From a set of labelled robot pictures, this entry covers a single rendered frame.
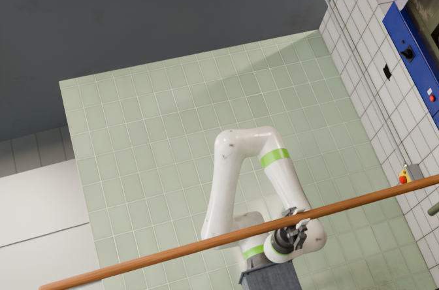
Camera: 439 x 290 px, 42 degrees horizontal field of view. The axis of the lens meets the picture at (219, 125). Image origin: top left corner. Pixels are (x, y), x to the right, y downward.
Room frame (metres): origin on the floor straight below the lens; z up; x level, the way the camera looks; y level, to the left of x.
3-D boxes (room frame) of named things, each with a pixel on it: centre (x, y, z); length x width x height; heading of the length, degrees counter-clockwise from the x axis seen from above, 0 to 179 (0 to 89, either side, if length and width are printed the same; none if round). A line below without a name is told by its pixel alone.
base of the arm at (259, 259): (2.49, 0.03, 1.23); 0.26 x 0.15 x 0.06; 10
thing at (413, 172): (2.83, -0.81, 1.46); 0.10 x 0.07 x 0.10; 14
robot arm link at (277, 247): (1.97, -0.09, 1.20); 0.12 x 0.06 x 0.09; 104
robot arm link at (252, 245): (2.43, 0.03, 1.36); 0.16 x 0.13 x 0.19; 122
